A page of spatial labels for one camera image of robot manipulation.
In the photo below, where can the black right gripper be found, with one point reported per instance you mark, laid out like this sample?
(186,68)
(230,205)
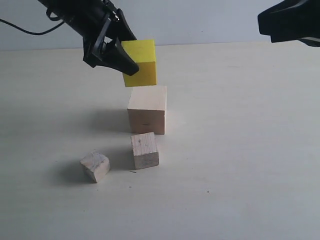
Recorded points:
(292,20)

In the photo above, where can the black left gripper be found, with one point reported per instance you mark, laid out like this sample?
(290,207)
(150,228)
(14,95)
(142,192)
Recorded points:
(91,19)

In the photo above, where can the yellow painted wooden cube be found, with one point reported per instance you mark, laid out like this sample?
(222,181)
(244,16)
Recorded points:
(142,52)

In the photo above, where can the large plain wooden cube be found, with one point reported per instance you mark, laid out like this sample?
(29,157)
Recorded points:
(147,108)

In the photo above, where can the medium plain wooden cube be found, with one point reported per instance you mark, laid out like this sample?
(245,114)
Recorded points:
(145,150)

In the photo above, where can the small plain wooden cube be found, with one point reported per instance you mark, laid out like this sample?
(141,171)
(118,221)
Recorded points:
(95,165)

